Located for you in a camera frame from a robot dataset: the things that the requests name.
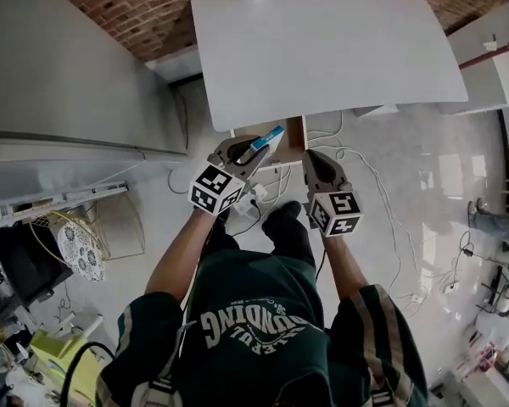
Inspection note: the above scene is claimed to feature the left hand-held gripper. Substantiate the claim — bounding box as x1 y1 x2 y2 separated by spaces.
188 135 277 216

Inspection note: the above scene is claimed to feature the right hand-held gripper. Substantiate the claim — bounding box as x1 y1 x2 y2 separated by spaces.
301 148 364 239

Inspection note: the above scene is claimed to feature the small blue white box item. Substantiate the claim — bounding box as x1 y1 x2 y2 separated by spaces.
249 126 287 153

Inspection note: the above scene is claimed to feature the wooden drawer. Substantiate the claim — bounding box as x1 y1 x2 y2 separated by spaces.
230 115 309 170

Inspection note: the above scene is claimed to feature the person's left forearm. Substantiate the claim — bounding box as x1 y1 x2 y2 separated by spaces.
145 207 222 301

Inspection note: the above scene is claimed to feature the person's right forearm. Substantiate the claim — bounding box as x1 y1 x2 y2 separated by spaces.
321 231 377 301

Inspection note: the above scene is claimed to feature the white power strip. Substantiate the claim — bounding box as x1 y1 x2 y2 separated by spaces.
233 183 269 218

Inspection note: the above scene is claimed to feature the person's black right leg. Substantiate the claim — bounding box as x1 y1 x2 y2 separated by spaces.
260 200 317 267

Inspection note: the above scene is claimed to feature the person's black leg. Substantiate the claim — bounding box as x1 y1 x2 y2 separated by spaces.
260 200 317 267
210 208 241 254

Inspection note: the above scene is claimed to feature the person's black left leg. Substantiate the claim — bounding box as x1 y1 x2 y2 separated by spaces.
210 208 241 254

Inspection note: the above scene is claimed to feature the person's green printed shirt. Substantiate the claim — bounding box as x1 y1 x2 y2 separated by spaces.
96 250 430 407

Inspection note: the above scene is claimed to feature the white side table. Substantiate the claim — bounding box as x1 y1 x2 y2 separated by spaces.
436 0 509 116

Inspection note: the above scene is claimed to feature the patterned round cushion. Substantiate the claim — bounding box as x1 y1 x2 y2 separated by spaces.
57 220 107 283

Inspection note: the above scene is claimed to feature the black chair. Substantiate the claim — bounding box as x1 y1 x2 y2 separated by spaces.
478 264 509 318

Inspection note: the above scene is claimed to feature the large white cabinet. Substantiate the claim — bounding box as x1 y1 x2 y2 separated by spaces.
0 0 189 212

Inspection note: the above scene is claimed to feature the white cardboard box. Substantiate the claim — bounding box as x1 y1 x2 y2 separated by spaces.
461 365 509 407

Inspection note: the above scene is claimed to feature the black case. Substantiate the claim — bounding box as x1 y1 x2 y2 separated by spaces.
0 221 74 305

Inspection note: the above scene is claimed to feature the yellow-green machine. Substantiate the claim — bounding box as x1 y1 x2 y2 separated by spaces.
28 328 104 407

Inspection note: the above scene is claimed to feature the black power cable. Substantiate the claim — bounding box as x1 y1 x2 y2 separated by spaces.
230 198 263 237

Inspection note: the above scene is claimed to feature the long white cable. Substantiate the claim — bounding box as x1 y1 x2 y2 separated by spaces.
305 130 429 318

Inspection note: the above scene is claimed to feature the gold wire chair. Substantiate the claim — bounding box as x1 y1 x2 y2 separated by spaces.
28 192 146 284

